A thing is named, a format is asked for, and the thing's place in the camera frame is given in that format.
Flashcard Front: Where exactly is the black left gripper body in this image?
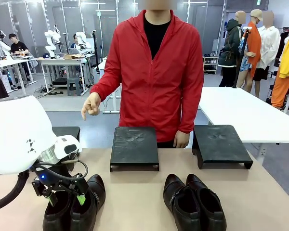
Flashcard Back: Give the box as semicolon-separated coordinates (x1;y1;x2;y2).
30;161;75;192

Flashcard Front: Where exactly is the person's left forearm red sleeve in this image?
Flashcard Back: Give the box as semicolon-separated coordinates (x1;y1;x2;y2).
177;93;205;133

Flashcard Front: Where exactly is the person's right forearm red sleeve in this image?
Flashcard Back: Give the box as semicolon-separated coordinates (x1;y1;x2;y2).
90;64;123;102

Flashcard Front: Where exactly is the black shoe stand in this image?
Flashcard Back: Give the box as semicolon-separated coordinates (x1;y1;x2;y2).
52;126;81;146
192;125;253;170
109;127;159;172

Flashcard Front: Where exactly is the white desk with seated person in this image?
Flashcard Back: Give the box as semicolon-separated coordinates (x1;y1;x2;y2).
0;57;38;96

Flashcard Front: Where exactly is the seated person in black shirt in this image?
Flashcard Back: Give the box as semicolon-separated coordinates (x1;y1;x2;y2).
9;33;31;82

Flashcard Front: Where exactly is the seated person in blue shirt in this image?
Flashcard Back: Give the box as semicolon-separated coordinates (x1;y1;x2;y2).
71;33;80;55

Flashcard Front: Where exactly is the person in red jacket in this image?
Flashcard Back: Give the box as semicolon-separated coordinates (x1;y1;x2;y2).
90;9;205;149

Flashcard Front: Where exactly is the person's right hand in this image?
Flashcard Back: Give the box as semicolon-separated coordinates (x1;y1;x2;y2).
80;92;102;121

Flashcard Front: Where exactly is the person's left hand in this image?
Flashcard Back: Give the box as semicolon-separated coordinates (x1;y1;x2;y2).
173;131;190;149

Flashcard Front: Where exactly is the grey plastic stool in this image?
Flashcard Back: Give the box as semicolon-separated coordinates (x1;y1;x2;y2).
67;78;83;96

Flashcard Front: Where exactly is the white desk with cardboard box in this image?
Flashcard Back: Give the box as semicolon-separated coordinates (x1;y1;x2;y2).
38;56;92;95

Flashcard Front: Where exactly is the large white table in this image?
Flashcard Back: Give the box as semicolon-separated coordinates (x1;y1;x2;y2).
198;86;289;167

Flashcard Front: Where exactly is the white shoe rack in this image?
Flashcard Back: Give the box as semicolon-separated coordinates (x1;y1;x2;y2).
203;55;219;75

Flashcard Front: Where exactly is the mannequin in dark green jacket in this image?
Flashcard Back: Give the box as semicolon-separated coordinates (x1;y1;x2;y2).
218;11;246;88

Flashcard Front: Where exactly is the mannequin in orange garment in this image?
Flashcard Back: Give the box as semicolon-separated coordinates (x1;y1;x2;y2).
236;9;263;93

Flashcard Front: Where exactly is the mannequin in white shirt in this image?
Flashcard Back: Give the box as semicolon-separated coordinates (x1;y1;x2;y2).
252;11;282;98

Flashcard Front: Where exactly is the mannequin in yellow clothes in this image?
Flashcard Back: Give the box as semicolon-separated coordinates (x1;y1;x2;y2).
271;28;289;108

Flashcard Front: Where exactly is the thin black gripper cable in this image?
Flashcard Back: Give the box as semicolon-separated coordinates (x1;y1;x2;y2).
61;159;89;181

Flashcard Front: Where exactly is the thick black cable hose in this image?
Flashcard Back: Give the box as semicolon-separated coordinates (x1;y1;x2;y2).
0;169;30;213

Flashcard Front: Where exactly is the black camera pole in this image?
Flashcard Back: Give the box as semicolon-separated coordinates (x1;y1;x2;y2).
92;30;101;73

